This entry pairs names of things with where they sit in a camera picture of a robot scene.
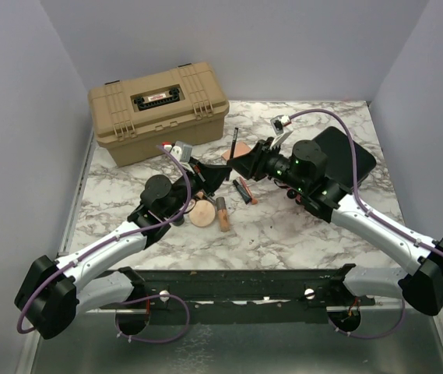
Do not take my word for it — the beige concealer tube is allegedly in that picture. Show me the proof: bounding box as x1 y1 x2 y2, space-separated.
216 196 230 232

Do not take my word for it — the tan plastic toolbox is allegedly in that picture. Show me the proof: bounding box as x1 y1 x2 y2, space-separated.
88 62 230 167

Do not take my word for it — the small black round jar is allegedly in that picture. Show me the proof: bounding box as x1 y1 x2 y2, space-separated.
172 215 185 227

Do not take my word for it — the aluminium extrusion frame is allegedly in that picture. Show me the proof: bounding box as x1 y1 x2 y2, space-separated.
14 132 156 374

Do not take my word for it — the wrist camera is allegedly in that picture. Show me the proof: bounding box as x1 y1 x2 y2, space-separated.
270 115 292 149
162 141 193 164

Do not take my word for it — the black makeup drawer organizer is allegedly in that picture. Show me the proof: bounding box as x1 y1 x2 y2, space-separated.
283 126 376 207

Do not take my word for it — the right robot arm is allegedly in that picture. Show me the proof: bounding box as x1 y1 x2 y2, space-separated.
227 132 443 316

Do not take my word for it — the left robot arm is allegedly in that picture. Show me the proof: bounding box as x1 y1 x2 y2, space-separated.
14 158 231 340

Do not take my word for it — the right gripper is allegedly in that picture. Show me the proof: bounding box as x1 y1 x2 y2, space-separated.
227 137 308 194

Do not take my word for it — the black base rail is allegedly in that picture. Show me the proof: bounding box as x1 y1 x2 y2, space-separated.
115 264 374 330

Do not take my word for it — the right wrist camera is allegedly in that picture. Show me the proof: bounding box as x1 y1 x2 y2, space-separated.
270 115 292 149

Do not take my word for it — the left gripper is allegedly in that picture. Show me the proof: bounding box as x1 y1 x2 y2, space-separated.
164 157 233 219

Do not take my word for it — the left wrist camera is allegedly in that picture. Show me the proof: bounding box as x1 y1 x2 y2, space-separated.
162 141 193 164

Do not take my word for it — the black eyeliner pencil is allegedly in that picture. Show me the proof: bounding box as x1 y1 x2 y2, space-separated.
226 127 239 182

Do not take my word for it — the black and coral lipstick tube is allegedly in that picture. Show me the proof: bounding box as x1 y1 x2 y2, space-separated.
233 177 258 205

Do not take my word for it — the square copper compact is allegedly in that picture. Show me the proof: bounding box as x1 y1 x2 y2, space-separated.
222 141 251 161

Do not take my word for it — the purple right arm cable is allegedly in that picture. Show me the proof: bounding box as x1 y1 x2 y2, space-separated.
283 108 443 340

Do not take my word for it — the round wooden compact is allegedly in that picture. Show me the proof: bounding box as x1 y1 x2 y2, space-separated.
188 200 216 228

